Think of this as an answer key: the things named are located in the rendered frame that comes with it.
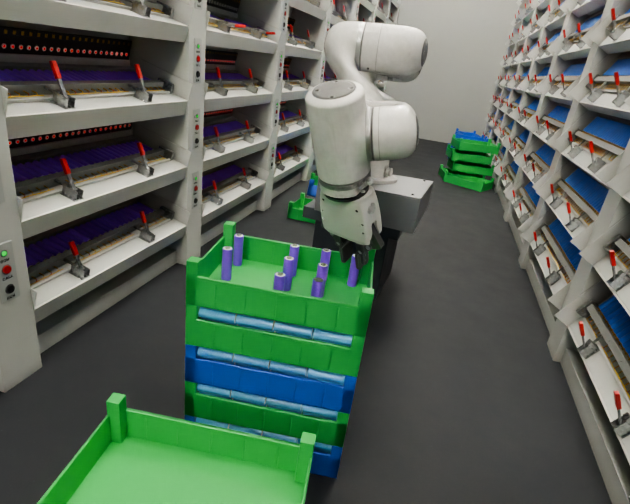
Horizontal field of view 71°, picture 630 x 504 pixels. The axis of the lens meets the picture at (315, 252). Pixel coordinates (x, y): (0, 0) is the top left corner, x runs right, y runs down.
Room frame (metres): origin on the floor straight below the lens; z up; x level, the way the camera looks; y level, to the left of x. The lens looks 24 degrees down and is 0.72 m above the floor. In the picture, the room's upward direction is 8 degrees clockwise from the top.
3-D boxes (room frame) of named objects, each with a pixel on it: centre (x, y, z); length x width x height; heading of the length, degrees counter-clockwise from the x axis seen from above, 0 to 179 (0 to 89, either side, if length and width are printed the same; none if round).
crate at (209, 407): (0.71, 0.04, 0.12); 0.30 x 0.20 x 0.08; 85
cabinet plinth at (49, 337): (1.79, 0.46, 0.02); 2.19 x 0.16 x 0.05; 167
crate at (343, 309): (0.71, 0.04, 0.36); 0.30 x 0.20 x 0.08; 85
